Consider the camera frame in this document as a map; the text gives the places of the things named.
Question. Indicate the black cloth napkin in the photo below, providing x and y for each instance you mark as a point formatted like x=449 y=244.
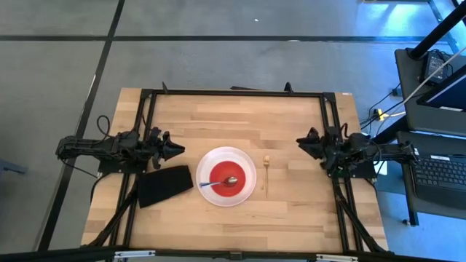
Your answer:
x=164 y=185

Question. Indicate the white round plate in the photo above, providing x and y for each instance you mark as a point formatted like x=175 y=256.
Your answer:
x=225 y=154

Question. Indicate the grey desk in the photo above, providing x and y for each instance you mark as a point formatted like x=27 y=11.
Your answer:
x=418 y=116

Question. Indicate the silver metal spoon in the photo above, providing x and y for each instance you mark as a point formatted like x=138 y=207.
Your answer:
x=230 y=180

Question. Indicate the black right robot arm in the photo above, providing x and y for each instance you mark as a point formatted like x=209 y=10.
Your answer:
x=378 y=151

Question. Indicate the black power adapter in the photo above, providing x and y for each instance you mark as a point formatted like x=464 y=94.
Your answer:
x=435 y=65

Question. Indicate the black slanted pole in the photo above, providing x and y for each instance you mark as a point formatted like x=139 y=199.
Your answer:
x=440 y=31

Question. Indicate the red plastic bowl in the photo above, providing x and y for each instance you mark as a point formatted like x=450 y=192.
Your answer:
x=227 y=172

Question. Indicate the gold metal fork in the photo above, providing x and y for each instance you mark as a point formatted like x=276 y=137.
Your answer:
x=266 y=174

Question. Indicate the black desk monitor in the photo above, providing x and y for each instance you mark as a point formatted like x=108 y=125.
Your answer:
x=449 y=92

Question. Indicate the black aluminium table frame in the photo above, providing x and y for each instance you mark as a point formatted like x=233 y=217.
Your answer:
x=236 y=93

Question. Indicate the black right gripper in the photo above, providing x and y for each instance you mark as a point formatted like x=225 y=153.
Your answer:
x=329 y=147

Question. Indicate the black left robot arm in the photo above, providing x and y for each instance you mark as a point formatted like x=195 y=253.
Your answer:
x=91 y=147

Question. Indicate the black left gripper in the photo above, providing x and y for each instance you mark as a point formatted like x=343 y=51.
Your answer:
x=156 y=145

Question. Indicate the yellow power plug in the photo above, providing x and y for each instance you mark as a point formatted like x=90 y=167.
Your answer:
x=383 y=115

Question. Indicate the black laptop computer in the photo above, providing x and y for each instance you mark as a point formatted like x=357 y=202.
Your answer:
x=440 y=178

